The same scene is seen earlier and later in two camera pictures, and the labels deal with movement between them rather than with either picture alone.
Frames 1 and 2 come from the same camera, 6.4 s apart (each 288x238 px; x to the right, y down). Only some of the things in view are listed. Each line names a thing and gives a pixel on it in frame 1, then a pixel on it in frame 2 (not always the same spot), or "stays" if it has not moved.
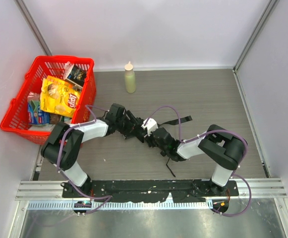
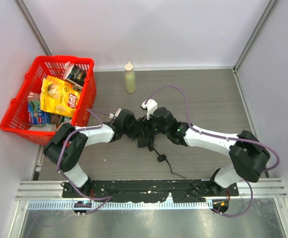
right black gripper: x=151 y=138 to x=149 y=131
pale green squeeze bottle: x=130 y=78 stays
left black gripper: x=129 y=121 stays
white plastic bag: x=46 y=128 stays
